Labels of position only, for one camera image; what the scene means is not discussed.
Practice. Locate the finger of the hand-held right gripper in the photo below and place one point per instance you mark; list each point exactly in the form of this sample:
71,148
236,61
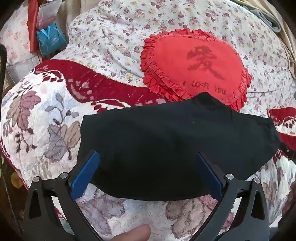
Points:
289,151

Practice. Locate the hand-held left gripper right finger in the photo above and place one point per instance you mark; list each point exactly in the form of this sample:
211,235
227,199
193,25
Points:
209,172

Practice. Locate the red cloth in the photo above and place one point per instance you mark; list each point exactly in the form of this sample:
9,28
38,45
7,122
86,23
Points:
32,23

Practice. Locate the red heart-shaped frilled pillow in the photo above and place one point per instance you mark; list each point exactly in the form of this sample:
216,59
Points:
180,58

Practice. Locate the grey folded cloth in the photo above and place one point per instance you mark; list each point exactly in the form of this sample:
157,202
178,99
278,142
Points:
269,19

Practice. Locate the blue plastic bag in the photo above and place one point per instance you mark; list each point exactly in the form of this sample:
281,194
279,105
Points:
50,39

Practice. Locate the clear plastic bag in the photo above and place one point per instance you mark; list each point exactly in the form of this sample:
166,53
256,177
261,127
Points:
47,14

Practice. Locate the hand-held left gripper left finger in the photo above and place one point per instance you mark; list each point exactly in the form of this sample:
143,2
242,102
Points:
85,171

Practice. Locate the white small-flower bed sheet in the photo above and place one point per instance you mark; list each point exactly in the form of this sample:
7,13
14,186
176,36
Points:
111,34

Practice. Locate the red and white floral blanket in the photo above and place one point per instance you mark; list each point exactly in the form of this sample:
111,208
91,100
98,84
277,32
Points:
41,115

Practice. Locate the pale floral pillow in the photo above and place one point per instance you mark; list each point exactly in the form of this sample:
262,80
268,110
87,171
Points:
16,41

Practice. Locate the black pants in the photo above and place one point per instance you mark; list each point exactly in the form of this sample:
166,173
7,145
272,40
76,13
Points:
161,139

